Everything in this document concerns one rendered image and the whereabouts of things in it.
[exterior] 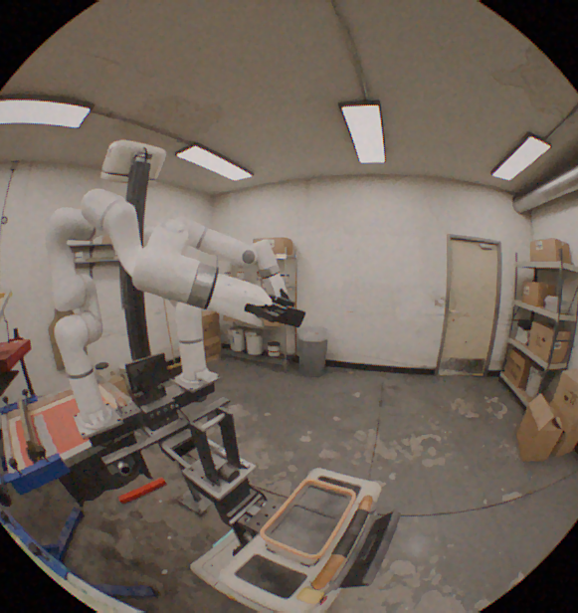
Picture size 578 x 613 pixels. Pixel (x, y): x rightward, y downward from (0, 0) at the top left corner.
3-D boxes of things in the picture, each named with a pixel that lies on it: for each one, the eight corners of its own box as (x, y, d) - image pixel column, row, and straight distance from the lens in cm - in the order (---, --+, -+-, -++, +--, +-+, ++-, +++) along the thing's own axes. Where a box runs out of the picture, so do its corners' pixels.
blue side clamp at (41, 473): (66, 464, 102) (57, 450, 98) (70, 472, 98) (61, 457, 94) (18, 487, 108) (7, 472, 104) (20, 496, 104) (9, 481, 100)
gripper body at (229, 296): (198, 297, 47) (251, 312, 49) (197, 317, 37) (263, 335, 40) (210, 260, 45) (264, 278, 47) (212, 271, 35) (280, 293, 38)
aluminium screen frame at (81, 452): (101, 380, 155) (99, 374, 154) (154, 419, 107) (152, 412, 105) (4, 418, 153) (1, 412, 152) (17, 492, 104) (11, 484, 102)
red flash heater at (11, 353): (5, 351, 276) (2, 339, 274) (34, 348, 252) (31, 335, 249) (-21, 375, 232) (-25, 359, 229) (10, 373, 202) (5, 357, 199)
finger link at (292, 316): (265, 317, 42) (297, 326, 44) (270, 324, 39) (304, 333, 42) (272, 301, 41) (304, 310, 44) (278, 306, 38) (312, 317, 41)
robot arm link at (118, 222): (130, 196, 58) (199, 234, 47) (121, 245, 64) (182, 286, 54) (103, 203, 53) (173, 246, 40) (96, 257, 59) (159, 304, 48)
